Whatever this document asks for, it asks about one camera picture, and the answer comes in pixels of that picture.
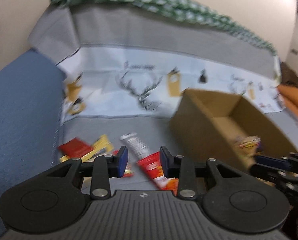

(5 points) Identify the red orange snack bag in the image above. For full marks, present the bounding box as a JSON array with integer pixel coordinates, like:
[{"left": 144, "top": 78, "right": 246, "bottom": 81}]
[{"left": 137, "top": 152, "right": 178, "bottom": 194}]

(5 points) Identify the silver white long snack packet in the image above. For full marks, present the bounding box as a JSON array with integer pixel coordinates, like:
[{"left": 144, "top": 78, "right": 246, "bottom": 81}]
[{"left": 120, "top": 133, "right": 153, "bottom": 160}]

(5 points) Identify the small red candy packet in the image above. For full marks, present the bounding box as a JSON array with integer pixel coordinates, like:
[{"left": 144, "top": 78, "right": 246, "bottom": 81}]
[{"left": 113, "top": 146, "right": 133, "bottom": 178}]

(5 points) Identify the yellow snack packet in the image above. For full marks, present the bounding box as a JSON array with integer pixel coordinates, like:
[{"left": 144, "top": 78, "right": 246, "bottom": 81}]
[{"left": 60, "top": 134, "right": 114, "bottom": 163}]

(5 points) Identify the red flat snack packet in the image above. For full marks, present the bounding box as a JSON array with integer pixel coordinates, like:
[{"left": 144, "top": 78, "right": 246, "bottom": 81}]
[{"left": 58, "top": 137, "right": 93, "bottom": 158}]

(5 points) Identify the colourful snack in box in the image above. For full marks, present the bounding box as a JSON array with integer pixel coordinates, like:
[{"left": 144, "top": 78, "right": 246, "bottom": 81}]
[{"left": 233, "top": 135, "right": 263, "bottom": 157}]

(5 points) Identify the brown cardboard box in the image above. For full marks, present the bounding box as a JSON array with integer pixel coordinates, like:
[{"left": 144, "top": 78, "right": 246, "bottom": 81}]
[{"left": 169, "top": 89, "right": 298, "bottom": 172}]

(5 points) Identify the orange pillow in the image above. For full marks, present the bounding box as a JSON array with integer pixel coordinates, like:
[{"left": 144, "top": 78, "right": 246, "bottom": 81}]
[{"left": 277, "top": 85, "right": 298, "bottom": 118}]

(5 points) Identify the grey deer print sofa cover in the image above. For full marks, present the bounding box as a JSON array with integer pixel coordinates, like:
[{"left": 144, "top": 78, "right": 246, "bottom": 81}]
[{"left": 27, "top": 3, "right": 298, "bottom": 198}]

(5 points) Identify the green checkered cloth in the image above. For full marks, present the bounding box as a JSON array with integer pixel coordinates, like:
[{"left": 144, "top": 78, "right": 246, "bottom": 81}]
[{"left": 50, "top": 0, "right": 277, "bottom": 56}]

